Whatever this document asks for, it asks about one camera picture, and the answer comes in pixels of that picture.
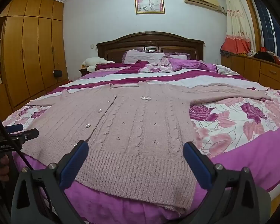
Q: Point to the person's left hand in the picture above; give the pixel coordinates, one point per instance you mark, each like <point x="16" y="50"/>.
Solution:
<point x="2" y="164"/>

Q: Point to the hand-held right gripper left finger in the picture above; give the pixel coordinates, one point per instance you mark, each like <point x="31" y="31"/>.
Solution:
<point x="75" y="162"/>

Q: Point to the wooden wardrobe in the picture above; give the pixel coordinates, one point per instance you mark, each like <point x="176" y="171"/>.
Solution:
<point x="32" y="51"/>

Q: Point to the light purple pillow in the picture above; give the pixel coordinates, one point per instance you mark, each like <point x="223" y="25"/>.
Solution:
<point x="178" y="56"/>
<point x="142" y="56"/>

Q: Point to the black clothes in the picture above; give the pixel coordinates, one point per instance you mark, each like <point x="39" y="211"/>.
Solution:
<point x="263" y="56"/>

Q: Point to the low wooden cabinet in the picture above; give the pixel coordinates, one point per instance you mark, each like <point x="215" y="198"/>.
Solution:
<point x="247" y="65"/>

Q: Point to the white plush toy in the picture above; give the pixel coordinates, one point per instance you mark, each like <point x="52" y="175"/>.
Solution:
<point x="95" y="61"/>

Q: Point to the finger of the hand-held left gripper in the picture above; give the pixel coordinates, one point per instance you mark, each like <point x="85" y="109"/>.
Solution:
<point x="14" y="128"/>
<point x="28" y="134"/>

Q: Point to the framed wall photo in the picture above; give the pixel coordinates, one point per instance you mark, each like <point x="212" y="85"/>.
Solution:
<point x="149" y="1"/>

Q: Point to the dark wooden nightstand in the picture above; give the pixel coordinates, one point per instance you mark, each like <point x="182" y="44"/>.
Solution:
<point x="85" y="71"/>

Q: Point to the small black bag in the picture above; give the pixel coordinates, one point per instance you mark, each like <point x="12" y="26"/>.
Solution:
<point x="57" y="73"/>

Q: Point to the purple floral quilt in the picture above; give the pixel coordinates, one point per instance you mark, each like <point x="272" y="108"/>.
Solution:
<point x="186" y="64"/>

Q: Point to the floral pink bed sheet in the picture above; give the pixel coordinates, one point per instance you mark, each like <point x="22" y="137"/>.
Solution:
<point x="224" y="126"/>

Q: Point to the floral cream orange curtain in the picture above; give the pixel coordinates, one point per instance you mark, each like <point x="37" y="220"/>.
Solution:
<point x="238" y="28"/>

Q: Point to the wall air conditioner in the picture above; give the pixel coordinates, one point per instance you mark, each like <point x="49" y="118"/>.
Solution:
<point x="200" y="1"/>

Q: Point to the window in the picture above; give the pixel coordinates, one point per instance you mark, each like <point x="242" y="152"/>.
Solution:
<point x="270" y="32"/>

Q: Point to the dark wooden headboard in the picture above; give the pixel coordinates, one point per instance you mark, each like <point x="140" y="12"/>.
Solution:
<point x="154" y="39"/>

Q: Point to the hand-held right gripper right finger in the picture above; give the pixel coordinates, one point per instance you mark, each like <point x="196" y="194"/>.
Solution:
<point x="196" y="165"/>

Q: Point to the dark grey cloth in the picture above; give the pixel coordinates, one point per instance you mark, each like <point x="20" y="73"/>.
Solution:
<point x="225" y="52"/>

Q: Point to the pink knitted cardigan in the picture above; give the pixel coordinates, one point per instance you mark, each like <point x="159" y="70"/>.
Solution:
<point x="135" y="133"/>

